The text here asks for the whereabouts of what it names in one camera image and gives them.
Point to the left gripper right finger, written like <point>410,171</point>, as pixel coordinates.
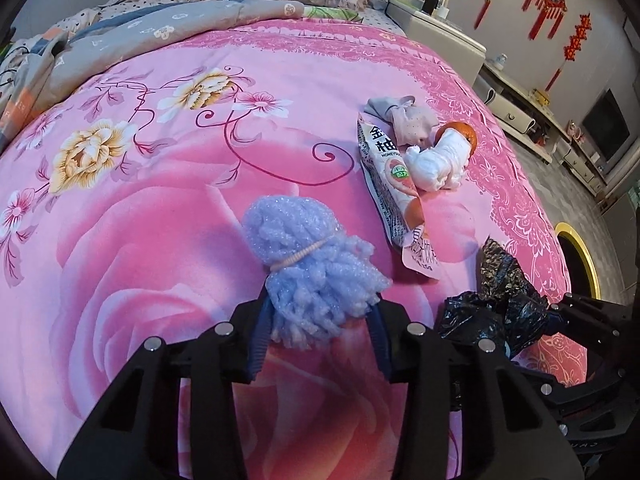
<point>507,432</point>

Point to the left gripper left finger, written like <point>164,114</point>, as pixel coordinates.
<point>132,432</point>

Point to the black plastic bag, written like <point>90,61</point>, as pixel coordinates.
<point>500,294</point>

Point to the white foam fruit net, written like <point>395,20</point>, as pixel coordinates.
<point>319,276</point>

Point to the pomelo snack wrapper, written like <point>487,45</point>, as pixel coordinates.
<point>397,200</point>

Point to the white tissue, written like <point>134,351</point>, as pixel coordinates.
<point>440,167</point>

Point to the orange peel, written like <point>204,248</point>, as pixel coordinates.
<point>463,128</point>

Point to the grey knotted sock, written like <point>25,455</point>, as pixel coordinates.
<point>412,123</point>

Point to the yellow rimmed trash bin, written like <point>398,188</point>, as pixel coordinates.
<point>580,266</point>

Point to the pink floral bedspread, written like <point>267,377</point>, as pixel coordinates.
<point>121,207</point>

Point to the white tv stand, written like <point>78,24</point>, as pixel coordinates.
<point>574,158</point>

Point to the white coffee table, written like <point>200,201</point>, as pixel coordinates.
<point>520,116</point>

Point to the yellow pot ornament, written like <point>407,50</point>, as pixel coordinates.
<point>541,97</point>

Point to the right red knot hanging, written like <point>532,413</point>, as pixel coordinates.
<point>574,45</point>

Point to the white bedside cabinet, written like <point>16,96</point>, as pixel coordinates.
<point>464,54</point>

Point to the black thermos bottle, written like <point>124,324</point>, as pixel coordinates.
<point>429,6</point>

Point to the centre red knot hanging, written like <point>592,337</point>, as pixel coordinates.
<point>548,10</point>

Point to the black wall television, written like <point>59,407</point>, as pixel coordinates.
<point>606,125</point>

